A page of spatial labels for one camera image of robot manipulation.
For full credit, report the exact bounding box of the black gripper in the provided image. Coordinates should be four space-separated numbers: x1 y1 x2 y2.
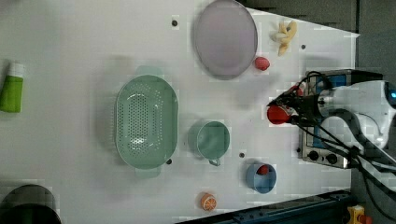
281 95 321 126

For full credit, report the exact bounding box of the red ketchup bottle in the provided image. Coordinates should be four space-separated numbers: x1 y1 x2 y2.
266 85 304 125

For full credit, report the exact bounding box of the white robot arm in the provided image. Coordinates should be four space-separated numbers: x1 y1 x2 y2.
266 80 395 173

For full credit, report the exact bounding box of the silver toaster oven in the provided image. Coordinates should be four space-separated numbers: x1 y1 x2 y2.
298 69 385 169

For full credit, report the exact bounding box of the red toy strawberry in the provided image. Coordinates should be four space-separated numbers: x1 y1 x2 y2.
254 57 270 71

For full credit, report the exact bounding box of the red toy fruit in cup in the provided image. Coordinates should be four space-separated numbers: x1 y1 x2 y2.
256 165 269 175

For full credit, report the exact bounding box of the yellow peeled toy banana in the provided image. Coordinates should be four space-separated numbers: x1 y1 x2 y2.
271 21 297 56

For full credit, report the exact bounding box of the blue cup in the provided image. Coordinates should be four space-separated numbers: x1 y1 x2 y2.
246 162 276 194

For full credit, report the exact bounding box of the green mug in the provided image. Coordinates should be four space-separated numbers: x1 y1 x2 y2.
188 120 231 166

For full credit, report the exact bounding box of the grey round plate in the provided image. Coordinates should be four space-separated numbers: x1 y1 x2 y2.
193 0 258 79

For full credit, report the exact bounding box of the orange slice toy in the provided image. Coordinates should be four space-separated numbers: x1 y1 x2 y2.
200 193 217 211

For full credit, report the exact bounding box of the green oval colander basket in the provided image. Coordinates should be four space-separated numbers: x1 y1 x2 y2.
114 65 178 178

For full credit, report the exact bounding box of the black round object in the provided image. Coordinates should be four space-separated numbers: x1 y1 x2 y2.
0 184 62 224

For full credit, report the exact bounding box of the green white-capped bottle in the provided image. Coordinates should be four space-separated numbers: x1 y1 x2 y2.
0 63 25 113

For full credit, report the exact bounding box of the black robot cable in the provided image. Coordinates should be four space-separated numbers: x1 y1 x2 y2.
292 70 396 222

